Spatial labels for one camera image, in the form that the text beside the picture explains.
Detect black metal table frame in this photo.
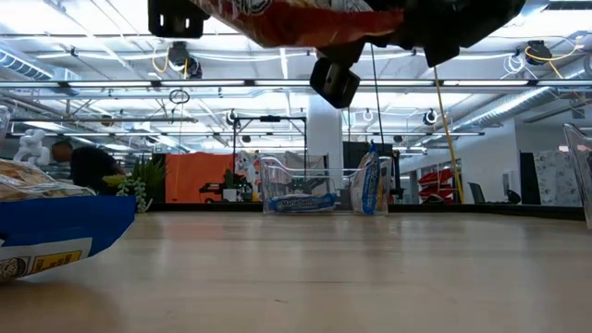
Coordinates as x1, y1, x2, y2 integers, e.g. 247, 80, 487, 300
147, 202, 586, 222

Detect yellow hanging cable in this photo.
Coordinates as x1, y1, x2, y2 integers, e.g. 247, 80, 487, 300
432, 66, 465, 204

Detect clear plastic bin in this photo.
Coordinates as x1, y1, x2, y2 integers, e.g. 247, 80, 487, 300
562, 122, 592, 230
0, 105, 13, 149
258, 155, 394, 216

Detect red storage bins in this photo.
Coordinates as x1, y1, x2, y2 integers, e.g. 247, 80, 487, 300
417, 166, 457, 204

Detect white robot figure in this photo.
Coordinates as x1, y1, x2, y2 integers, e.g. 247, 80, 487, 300
12, 128, 51, 167

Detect person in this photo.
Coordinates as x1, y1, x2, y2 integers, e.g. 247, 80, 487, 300
50, 140, 125, 195

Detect floral patterned cloth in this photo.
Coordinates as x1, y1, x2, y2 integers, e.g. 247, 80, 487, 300
532, 148, 584, 208

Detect blue Maruchan noodle pack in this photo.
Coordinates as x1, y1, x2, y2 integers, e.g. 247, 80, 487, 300
266, 192, 339, 215
0, 156, 138, 284
350, 141, 385, 216

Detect orange-red partition panel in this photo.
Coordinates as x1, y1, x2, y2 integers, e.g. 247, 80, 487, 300
165, 152, 236, 204

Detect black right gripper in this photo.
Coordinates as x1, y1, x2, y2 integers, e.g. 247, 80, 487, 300
309, 0, 527, 110

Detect green succulent plant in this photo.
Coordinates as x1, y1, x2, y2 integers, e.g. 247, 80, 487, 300
104, 159, 167, 215

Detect white pillar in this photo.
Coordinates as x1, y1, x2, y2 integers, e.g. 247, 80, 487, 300
305, 94, 344, 170

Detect long ceiling light bar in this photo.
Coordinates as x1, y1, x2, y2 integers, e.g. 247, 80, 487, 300
0, 78, 592, 89

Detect black ceiling cable reel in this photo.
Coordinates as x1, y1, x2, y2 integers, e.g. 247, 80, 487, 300
166, 40, 204, 80
524, 39, 554, 66

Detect black partition panel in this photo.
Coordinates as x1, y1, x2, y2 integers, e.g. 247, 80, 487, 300
519, 151, 541, 205

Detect orange Maruchan noodle pack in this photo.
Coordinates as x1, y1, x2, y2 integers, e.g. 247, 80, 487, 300
189, 0, 406, 50

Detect black metal rack frame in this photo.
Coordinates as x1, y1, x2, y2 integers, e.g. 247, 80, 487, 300
230, 115, 309, 170

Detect black hanging ring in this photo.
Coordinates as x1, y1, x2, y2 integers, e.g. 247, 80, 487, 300
167, 88, 191, 105

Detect black cabinet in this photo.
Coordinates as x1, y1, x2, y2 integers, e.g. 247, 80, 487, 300
342, 141, 401, 200

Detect black hanging cable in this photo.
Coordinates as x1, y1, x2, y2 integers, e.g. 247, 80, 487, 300
368, 43, 386, 144

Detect black office chair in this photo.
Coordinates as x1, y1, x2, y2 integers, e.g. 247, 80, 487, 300
466, 181, 487, 204

